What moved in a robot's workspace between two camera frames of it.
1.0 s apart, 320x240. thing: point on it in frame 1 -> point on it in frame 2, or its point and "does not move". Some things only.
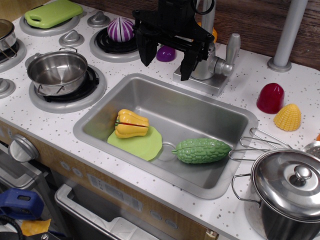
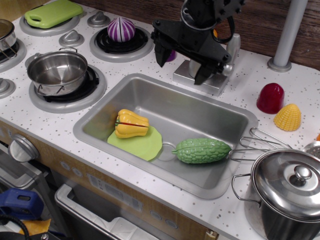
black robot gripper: x=173 y=26 -> x=202 y=22
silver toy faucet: x=210 y=76 does not move
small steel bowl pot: x=56 y=72 does not move
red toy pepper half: x=271 y=98 does not move
